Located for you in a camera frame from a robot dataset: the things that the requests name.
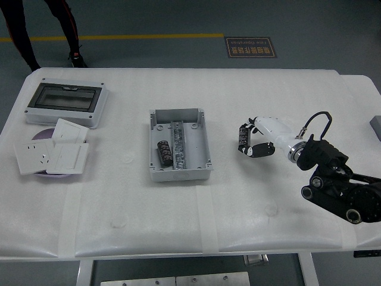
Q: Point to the metal mounting rail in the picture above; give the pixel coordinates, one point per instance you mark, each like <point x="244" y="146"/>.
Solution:
<point x="178" y="146"/>

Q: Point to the metal bracket under table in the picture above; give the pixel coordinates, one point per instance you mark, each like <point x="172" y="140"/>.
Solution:
<point x="256" y="259"/>

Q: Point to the brown floor sign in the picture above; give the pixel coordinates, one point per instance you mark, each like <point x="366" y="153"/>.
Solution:
<point x="250" y="47"/>

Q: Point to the grey box with window lid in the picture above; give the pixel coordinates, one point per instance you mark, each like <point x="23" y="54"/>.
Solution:
<point x="64" y="99"/>

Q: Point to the yellow floor tape line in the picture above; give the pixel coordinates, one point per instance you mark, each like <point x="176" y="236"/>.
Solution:
<point x="134" y="37"/>

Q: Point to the purple plate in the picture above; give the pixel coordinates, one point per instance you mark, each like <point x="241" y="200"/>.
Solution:
<point x="41" y="135"/>

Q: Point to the metal base plate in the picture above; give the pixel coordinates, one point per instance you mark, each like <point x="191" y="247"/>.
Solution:
<point x="212" y="279"/>
<point x="137" y="282"/>

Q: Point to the white wall socket panel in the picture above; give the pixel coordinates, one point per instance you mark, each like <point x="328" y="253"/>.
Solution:
<point x="32" y="156"/>

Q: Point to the open grey junction box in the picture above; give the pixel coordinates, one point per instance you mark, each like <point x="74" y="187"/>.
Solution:
<point x="195" y="146"/>

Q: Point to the white table frame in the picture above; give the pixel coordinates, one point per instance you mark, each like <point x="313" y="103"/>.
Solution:
<point x="84" y="274"/>

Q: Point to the white wall switch panel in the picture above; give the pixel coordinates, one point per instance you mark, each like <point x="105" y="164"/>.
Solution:
<point x="70" y="131"/>
<point x="68" y="158"/>

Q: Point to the person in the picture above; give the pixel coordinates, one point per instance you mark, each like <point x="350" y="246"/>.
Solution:
<point x="68" y="29"/>

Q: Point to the black table control panel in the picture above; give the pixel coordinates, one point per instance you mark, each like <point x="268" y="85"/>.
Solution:
<point x="367" y="254"/>

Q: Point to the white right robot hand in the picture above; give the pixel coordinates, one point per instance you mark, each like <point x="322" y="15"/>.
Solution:
<point x="274" y="128"/>

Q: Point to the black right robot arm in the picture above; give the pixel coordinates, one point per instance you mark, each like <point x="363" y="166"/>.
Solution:
<point x="327" y="184"/>

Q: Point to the black cylindrical battery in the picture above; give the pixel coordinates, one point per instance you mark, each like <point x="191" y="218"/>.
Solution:
<point x="164" y="152"/>

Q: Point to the white foam table cover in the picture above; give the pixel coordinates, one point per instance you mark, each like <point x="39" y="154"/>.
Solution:
<point x="268" y="89"/>

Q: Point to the grey block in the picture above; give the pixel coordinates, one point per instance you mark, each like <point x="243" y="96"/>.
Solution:
<point x="376" y="125"/>

